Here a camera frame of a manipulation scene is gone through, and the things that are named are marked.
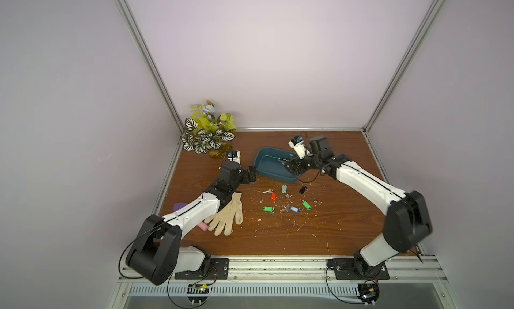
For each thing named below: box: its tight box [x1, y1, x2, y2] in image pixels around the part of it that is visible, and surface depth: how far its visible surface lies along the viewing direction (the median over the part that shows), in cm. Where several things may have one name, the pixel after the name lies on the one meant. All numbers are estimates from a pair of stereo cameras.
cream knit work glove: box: [204, 191, 243, 237], surface depth 87 cm
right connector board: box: [356, 282, 380, 307], surface depth 71 cm
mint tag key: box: [281, 184, 292, 203], surface depth 97 cm
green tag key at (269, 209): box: [262, 206, 276, 217], surface depth 91 cm
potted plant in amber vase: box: [180, 99, 238, 160], surface depth 91 cm
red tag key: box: [261, 188, 278, 202], surface depth 94 cm
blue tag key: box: [279, 204, 301, 214], surface depth 90 cm
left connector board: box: [186, 282, 210, 306], surface depth 72 cm
